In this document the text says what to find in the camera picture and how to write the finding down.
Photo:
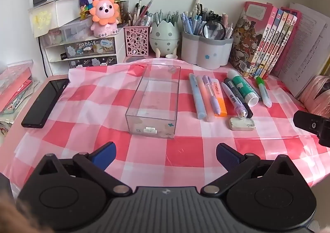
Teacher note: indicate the green highlighter pen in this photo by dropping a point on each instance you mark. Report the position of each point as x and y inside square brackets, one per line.
[263, 91]

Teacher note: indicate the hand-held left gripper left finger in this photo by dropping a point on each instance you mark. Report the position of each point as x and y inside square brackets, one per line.
[105, 154]

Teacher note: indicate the peach highlighter pen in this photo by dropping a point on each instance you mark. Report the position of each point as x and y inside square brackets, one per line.
[205, 100]

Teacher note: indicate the pink box with clear lid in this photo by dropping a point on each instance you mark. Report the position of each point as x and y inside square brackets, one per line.
[13, 83]

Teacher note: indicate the clear box with pink items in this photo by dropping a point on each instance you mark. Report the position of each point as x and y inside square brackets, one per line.
[51, 37]

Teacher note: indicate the pink bag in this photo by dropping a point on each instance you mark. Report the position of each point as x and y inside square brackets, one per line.
[315, 93]

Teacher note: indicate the black marker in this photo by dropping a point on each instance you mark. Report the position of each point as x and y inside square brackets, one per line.
[242, 102]

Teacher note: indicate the white flower-shaped pen holder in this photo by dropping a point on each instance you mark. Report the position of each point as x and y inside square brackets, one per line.
[203, 52]

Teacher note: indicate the orange highlighter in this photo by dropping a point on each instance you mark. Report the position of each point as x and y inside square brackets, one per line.
[222, 106]

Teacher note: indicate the colourful booklet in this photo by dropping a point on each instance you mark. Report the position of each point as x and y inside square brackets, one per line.
[23, 97]

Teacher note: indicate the clear glass vase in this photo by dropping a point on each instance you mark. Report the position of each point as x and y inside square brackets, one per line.
[124, 12]

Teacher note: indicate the green white glue stick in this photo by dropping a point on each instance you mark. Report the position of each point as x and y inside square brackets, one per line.
[242, 86]

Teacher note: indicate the green egg-shaped pen holder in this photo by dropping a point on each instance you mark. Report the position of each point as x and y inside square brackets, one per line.
[163, 39]

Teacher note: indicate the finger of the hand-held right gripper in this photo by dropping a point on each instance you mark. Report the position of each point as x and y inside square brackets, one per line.
[309, 123]

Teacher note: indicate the white storage box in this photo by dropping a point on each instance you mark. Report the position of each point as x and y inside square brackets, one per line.
[68, 11]

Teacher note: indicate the white purple glitter pen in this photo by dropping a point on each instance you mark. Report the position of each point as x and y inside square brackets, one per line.
[230, 96]

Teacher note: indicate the white drawer organizer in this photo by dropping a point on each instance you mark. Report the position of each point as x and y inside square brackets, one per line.
[121, 47]

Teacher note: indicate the pink perforated pen holder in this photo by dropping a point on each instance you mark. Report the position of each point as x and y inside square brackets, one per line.
[136, 42]

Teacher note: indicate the small colourful toy figure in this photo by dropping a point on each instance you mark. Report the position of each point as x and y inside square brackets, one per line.
[83, 3]

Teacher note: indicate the pink lion toy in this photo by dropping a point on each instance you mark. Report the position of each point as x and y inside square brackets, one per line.
[104, 14]

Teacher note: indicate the cartoon cover comic book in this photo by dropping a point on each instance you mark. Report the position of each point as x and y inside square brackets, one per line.
[247, 37]

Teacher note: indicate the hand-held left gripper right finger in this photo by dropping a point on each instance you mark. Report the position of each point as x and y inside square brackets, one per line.
[226, 154]

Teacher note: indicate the black binder clip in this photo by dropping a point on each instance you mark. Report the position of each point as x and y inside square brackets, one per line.
[63, 55]

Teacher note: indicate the clear bag with yellow print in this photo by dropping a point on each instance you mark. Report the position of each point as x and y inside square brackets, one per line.
[42, 21]

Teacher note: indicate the white eraser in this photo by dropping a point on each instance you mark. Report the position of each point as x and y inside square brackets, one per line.
[242, 124]

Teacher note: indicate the black magnifying glass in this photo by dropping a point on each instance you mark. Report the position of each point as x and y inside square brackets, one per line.
[214, 29]

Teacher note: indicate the pens in egg holder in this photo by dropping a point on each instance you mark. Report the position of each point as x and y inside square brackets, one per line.
[165, 17]

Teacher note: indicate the clear plastic drawer tray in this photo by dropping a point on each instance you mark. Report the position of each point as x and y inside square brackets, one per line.
[154, 99]

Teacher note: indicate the pens in flower-shaped holder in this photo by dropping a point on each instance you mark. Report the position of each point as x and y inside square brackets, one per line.
[193, 23]

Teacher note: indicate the black smartphone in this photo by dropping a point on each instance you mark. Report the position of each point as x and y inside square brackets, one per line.
[43, 104]

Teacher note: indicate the purple mechanical pencil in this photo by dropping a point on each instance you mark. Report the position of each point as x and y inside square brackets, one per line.
[212, 97]

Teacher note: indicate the light blue highlighter pen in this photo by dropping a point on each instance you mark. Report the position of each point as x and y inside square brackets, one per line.
[197, 96]

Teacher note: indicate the person's left forearm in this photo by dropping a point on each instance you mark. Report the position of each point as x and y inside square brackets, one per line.
[10, 215]

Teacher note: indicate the clear lidded storage box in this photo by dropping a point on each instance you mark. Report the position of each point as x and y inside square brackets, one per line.
[76, 29]

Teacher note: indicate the pens in pink holder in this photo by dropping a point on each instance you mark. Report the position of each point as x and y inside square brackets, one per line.
[140, 16]

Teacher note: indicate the pink checkered tablecloth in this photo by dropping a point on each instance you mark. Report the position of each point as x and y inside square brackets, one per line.
[103, 109]

